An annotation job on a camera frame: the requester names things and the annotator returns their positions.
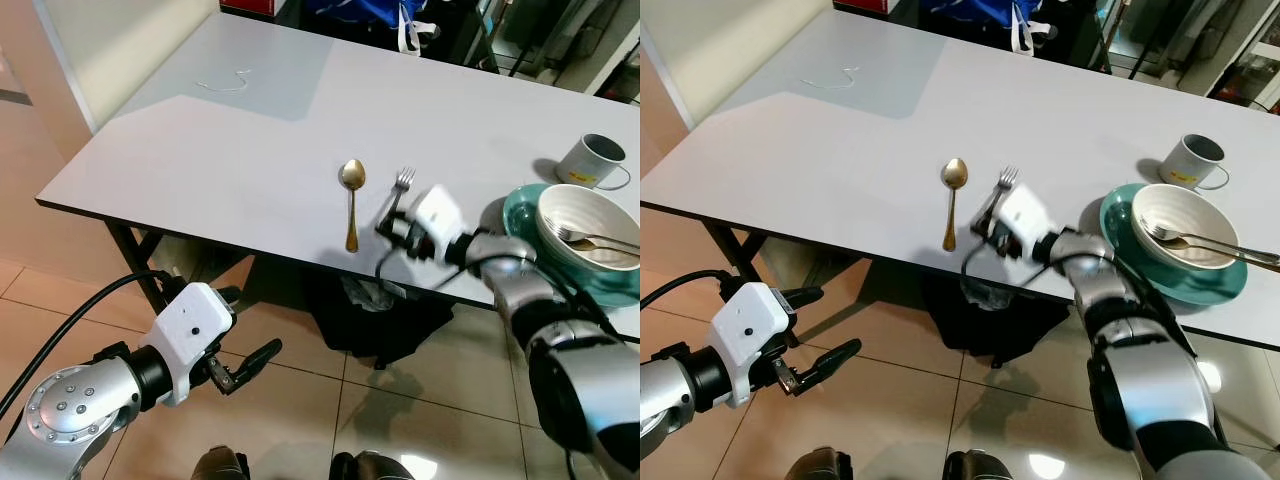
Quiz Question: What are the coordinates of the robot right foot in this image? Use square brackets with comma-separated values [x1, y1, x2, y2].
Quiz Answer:
[330, 450, 416, 480]
[940, 450, 1013, 480]

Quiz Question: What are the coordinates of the white bowl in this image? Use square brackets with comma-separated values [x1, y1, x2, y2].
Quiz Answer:
[537, 184, 641, 273]
[1132, 184, 1241, 271]

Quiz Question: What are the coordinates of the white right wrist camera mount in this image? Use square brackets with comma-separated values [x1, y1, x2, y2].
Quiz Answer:
[412, 185, 470, 257]
[1000, 185, 1053, 257]

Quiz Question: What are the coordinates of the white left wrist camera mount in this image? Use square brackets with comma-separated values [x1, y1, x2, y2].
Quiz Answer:
[150, 283, 237, 407]
[712, 283, 799, 409]

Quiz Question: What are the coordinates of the black bag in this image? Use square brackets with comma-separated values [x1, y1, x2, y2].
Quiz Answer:
[925, 270, 1071, 367]
[305, 268, 456, 367]

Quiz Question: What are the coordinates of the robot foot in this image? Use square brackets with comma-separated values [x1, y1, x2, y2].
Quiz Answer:
[785, 447, 852, 480]
[330, 450, 416, 480]
[190, 447, 251, 480]
[940, 450, 1013, 480]

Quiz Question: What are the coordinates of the white counter unit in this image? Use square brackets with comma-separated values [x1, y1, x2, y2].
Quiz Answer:
[35, 0, 223, 133]
[640, 0, 837, 127]

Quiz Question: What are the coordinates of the blue bag with white strap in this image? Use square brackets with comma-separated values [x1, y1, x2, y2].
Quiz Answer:
[920, 0, 1057, 54]
[305, 0, 441, 57]

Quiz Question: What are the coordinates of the teal plate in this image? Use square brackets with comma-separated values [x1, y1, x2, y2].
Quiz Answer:
[502, 183, 641, 308]
[1100, 183, 1249, 306]

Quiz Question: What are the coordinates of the thin white cord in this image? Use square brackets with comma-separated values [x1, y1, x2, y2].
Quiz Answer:
[800, 66, 864, 92]
[195, 68, 254, 94]

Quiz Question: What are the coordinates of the gold spoon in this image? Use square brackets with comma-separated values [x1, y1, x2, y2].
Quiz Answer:
[941, 157, 970, 253]
[338, 158, 368, 254]

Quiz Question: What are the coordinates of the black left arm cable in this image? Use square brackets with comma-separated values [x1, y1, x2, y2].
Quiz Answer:
[640, 268, 737, 311]
[0, 270, 171, 421]

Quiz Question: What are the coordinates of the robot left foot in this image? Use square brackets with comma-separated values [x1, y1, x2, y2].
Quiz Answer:
[190, 447, 251, 480]
[785, 447, 852, 480]

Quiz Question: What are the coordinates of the silver fork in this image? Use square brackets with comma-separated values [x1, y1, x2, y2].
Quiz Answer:
[985, 166, 1020, 226]
[1143, 222, 1280, 269]
[555, 225, 641, 257]
[385, 167, 417, 226]

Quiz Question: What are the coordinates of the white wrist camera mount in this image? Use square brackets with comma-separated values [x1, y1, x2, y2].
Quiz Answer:
[1000, 185, 1053, 257]
[150, 283, 237, 407]
[712, 283, 799, 409]
[412, 185, 470, 257]

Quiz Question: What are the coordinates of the grey enamel mug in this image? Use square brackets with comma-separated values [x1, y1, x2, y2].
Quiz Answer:
[1160, 133, 1231, 191]
[555, 133, 633, 193]

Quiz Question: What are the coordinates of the black table frame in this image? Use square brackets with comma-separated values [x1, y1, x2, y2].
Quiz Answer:
[105, 222, 177, 313]
[705, 222, 773, 293]

